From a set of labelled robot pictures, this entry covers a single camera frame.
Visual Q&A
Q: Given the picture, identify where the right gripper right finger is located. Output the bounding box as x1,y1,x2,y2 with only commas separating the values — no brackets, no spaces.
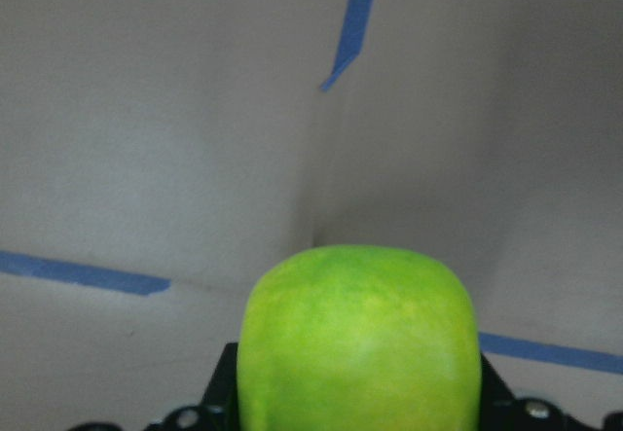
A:
479,354,584,431

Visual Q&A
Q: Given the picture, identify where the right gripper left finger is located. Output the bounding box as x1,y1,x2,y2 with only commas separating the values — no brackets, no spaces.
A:
145,342,241,431

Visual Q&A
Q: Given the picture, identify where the green apple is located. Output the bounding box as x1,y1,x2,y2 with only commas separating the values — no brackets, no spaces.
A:
237,245,482,430

